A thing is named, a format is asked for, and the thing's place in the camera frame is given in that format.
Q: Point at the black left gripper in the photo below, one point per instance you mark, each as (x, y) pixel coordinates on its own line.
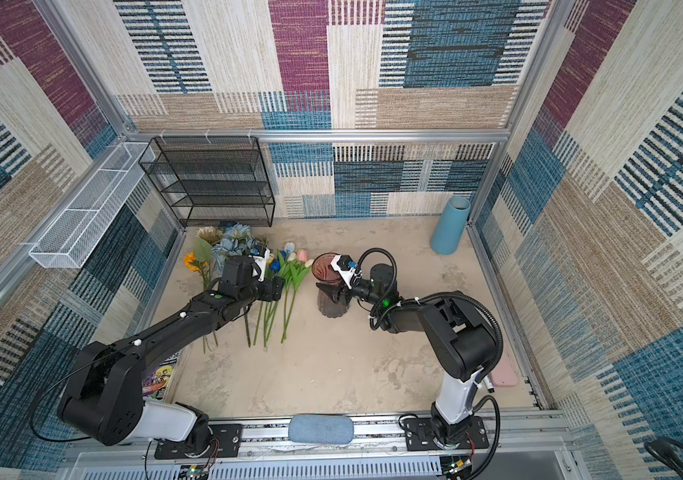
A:
(272, 288)

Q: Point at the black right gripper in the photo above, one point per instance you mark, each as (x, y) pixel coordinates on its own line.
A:
(335, 293)

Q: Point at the red ribbed glass vase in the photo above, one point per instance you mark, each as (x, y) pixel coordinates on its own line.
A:
(331, 302)

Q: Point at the pink tulip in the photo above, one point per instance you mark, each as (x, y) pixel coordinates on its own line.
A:
(294, 274)

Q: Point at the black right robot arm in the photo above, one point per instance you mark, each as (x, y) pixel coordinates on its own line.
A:
(464, 336)

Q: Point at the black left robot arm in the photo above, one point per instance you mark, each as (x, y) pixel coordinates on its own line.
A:
(103, 398)

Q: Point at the teal cylindrical vase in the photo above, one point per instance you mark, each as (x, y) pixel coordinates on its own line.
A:
(447, 235)

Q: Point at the blue hydrangea flower bunch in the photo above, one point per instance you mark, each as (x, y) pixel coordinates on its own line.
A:
(236, 240)

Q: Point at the orange and beige flower sprig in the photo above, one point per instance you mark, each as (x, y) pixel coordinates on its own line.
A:
(200, 259)

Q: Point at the blue grey sponge pad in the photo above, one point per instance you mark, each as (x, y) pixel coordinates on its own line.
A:
(321, 429)

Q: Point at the colourful paperback book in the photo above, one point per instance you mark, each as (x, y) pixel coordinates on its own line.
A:
(157, 382)

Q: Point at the pink case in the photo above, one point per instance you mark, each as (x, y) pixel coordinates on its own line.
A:
(505, 374)

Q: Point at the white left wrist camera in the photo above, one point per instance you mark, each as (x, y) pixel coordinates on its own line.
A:
(260, 256)

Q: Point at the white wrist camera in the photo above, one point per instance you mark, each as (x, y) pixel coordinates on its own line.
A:
(260, 256)
(346, 268)

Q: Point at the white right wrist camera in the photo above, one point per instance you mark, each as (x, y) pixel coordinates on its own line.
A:
(346, 268)

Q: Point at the black wire shelf rack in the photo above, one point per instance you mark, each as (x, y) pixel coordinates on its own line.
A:
(211, 181)

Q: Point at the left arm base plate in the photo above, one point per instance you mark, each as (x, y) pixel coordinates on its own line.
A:
(215, 440)

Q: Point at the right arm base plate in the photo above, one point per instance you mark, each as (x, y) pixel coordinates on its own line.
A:
(424, 434)

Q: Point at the white wire mesh basket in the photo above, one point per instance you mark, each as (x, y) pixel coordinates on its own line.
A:
(78, 229)

